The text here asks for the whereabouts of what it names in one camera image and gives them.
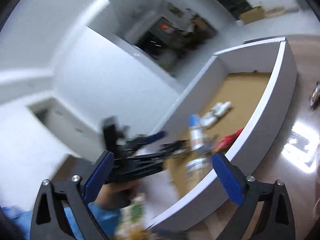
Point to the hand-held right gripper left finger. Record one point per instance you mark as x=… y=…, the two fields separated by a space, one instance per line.
x=98 y=175

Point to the metal pen with clear tip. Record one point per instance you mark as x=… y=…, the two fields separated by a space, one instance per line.
x=315 y=96

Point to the person's left hand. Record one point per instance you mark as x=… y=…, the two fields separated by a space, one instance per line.
x=115 y=193

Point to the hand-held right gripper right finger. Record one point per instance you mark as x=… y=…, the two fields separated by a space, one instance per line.
x=228 y=180

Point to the white blue toothpaste box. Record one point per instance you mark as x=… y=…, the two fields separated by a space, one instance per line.
x=196 y=135

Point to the white container box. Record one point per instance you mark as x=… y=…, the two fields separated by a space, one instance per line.
x=285 y=75

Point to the red fabric pouch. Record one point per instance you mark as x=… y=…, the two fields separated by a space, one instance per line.
x=230 y=138

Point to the person's left forearm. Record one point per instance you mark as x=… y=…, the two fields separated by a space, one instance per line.
x=106 y=216

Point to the framed wall painting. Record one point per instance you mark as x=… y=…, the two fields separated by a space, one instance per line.
x=174 y=8

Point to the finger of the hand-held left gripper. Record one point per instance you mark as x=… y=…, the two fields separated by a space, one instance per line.
x=152 y=137
x=175 y=146

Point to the floral printed cloth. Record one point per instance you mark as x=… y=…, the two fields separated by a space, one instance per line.
x=132 y=215

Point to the red door sign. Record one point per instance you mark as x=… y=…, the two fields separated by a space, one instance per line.
x=165 y=27

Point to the cardboard box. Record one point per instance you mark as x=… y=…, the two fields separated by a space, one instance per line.
x=252 y=15

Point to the beige oval floor tray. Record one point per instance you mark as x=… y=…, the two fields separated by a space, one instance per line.
x=282 y=11

